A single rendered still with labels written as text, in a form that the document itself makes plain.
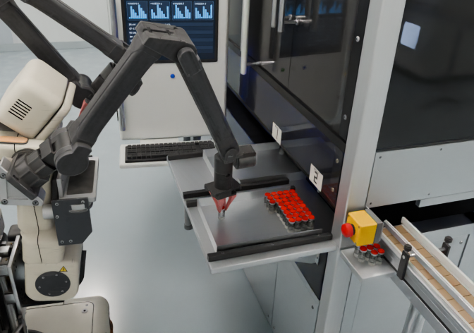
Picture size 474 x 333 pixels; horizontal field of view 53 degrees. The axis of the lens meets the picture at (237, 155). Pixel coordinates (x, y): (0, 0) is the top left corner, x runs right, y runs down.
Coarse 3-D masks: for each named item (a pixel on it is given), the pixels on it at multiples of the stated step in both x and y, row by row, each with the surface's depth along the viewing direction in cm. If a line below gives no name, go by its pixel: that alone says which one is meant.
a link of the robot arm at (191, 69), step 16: (176, 64) 112; (192, 64) 108; (192, 80) 115; (208, 80) 118; (192, 96) 120; (208, 96) 120; (208, 112) 124; (208, 128) 130; (224, 128) 130; (224, 144) 134
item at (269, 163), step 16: (256, 144) 197; (272, 144) 199; (208, 160) 183; (256, 160) 191; (272, 160) 192; (288, 160) 192; (240, 176) 179; (256, 176) 180; (272, 176) 175; (288, 176) 177; (304, 176) 180
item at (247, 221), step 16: (256, 192) 165; (208, 208) 160; (240, 208) 161; (256, 208) 161; (208, 224) 147; (224, 224) 152; (240, 224) 153; (256, 224) 153; (272, 224) 153; (224, 240) 145; (240, 240) 146; (256, 240) 141; (272, 240) 143
